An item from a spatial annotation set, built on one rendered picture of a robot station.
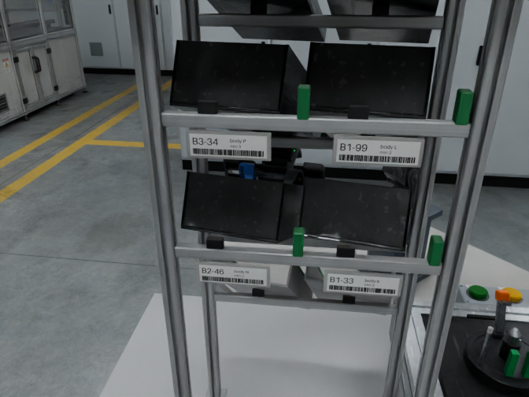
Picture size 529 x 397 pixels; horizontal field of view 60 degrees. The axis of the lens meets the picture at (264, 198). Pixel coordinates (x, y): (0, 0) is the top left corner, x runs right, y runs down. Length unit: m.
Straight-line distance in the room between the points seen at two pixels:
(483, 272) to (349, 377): 0.57
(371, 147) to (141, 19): 0.25
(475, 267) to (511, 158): 2.81
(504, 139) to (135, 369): 3.52
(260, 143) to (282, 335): 0.69
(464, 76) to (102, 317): 2.99
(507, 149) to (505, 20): 3.69
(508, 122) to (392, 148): 3.61
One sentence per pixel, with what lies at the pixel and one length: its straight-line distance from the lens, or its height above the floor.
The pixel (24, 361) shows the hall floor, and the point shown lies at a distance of 2.49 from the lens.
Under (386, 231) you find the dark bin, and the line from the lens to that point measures 0.57.
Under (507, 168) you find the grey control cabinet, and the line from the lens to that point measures 4.21.
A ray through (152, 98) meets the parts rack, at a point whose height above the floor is 1.49.
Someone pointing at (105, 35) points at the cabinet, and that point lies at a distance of 8.61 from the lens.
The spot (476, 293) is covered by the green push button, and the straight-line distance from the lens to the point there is 1.13.
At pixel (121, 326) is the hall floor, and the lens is 2.52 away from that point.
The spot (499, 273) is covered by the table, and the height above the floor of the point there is 0.86.
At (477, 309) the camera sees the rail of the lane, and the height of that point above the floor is 0.96.
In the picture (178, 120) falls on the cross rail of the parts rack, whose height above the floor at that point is 1.46.
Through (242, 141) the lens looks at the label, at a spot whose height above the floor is 1.45.
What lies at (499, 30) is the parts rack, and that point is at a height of 1.56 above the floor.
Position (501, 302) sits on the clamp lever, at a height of 1.06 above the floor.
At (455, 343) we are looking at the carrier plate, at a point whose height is 0.97.
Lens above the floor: 1.60
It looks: 26 degrees down
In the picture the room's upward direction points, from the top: straight up
